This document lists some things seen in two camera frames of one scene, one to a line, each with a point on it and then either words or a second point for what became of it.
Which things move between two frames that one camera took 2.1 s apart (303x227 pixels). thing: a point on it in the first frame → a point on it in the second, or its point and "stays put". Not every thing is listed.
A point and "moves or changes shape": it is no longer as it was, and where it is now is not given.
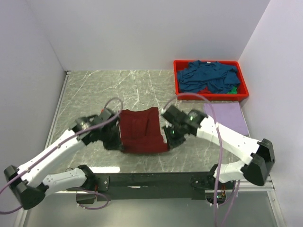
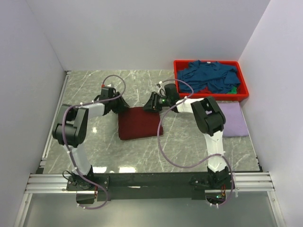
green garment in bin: x=233 y=91 stays put
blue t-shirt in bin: x=200 y=75 stays put
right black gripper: x=173 y=142 → x=153 y=104
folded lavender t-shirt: x=228 y=114 stays put
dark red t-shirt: x=140 y=131 moves or changes shape
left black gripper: x=116 y=144 → x=122 y=105
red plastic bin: x=242 y=91 stays put
